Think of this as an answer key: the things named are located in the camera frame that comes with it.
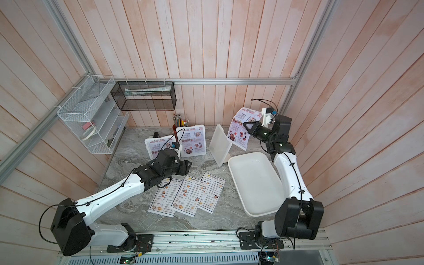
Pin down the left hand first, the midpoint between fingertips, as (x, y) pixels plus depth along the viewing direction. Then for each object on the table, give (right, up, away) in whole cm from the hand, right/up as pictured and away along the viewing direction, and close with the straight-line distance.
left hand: (186, 165), depth 81 cm
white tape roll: (-50, +16, +1) cm, 53 cm away
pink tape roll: (-51, +20, +1) cm, 55 cm away
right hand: (+28, +21, -4) cm, 35 cm away
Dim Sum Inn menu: (-13, -19, +7) cm, 24 cm away
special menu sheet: (+26, +16, -1) cm, 30 cm away
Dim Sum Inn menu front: (+14, -14, +10) cm, 22 cm away
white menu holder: (-22, +10, +7) cm, 26 cm away
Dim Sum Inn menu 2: (0, -19, +5) cm, 20 cm away
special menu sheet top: (-18, +10, +8) cm, 22 cm away
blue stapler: (-25, +17, +30) cm, 42 cm away
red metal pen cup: (-11, +20, +26) cm, 35 cm away
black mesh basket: (-30, +41, +23) cm, 56 cm away
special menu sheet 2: (+2, +12, +17) cm, 21 cm away
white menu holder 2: (+19, +9, +23) cm, 31 cm away
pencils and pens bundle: (-8, +25, +23) cm, 35 cm away
